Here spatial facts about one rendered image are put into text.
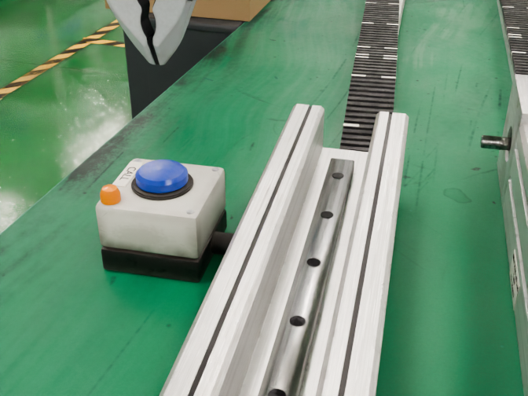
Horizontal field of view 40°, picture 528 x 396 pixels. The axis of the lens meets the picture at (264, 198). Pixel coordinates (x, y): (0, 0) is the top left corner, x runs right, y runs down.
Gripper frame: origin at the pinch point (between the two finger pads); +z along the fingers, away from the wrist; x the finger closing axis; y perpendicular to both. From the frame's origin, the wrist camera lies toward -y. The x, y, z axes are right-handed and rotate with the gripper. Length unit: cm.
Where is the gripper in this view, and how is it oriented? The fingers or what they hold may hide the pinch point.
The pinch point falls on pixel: (153, 49)
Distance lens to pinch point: 51.1
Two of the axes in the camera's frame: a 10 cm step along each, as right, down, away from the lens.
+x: -9.8, -1.0, 1.9
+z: 0.1, 8.6, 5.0
